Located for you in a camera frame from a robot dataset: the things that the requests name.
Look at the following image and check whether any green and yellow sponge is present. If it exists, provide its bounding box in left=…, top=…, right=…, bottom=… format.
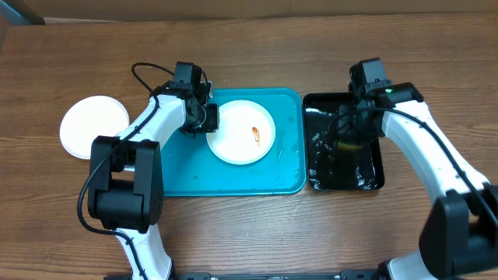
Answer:
left=337, top=142, right=363, bottom=151

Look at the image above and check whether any white plate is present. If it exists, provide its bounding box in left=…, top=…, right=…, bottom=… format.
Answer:
left=59, top=96, right=130, bottom=159
left=206, top=100, right=276, bottom=165

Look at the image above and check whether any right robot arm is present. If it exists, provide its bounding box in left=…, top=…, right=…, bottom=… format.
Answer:
left=337, top=81, right=497, bottom=279

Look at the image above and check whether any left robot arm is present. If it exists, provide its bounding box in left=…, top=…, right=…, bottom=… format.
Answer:
left=77, top=81, right=219, bottom=279

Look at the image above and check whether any black rectangular tray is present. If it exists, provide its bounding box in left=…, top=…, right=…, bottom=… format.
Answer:
left=303, top=93, right=385, bottom=191

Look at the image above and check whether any teal plastic tray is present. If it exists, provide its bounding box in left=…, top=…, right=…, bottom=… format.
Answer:
left=161, top=88, right=307, bottom=197

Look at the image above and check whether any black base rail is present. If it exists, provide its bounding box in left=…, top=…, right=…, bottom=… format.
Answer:
left=170, top=269, right=385, bottom=280

